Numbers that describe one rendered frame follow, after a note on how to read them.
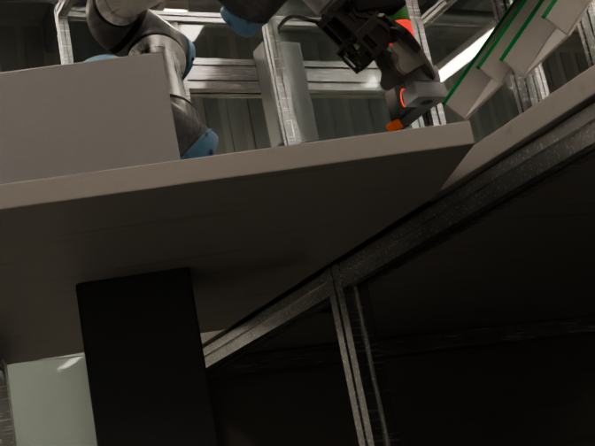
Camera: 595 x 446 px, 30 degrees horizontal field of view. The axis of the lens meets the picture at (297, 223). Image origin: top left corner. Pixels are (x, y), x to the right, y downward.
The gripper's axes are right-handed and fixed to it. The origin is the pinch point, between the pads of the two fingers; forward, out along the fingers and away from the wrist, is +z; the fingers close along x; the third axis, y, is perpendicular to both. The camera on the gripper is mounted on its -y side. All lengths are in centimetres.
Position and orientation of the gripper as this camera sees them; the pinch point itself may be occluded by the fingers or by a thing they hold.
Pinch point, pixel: (422, 77)
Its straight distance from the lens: 195.7
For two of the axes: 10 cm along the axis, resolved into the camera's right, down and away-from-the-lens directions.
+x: 4.2, -3.2, -8.5
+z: 7.1, 7.0, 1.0
